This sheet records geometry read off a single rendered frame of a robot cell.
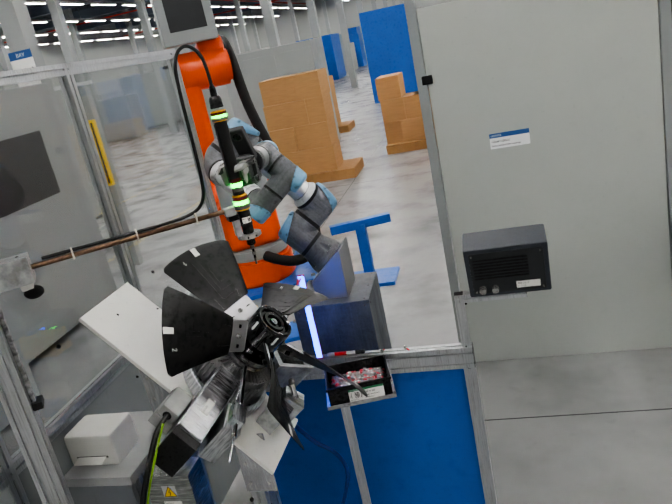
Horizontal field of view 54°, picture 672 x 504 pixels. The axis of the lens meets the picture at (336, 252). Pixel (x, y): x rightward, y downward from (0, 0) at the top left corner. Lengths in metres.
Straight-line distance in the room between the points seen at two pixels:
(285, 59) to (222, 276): 10.56
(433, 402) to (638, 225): 1.73
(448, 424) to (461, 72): 1.82
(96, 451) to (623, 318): 2.81
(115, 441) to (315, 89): 7.99
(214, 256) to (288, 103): 7.88
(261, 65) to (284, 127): 2.84
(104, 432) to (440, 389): 1.14
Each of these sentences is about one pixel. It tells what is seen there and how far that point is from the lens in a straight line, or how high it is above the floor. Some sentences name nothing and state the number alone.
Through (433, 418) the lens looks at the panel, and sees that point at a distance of 2.50.
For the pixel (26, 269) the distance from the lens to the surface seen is 1.84.
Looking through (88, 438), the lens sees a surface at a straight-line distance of 2.19.
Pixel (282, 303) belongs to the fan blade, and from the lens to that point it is 2.09.
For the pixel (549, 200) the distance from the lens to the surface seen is 3.64.
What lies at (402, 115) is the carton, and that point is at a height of 0.58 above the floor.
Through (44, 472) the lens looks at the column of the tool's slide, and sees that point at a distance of 2.04.
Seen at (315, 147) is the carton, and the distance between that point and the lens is 9.84.
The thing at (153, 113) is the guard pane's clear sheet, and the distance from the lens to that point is 3.05.
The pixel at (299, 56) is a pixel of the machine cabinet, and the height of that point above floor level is 1.80.
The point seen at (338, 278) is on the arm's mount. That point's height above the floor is 1.08.
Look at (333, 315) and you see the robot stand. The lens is 2.52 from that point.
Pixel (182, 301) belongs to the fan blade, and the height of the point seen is 1.39.
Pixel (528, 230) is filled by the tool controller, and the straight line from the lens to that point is 2.18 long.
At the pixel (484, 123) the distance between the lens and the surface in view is 3.54.
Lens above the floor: 1.93
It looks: 17 degrees down
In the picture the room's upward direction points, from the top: 12 degrees counter-clockwise
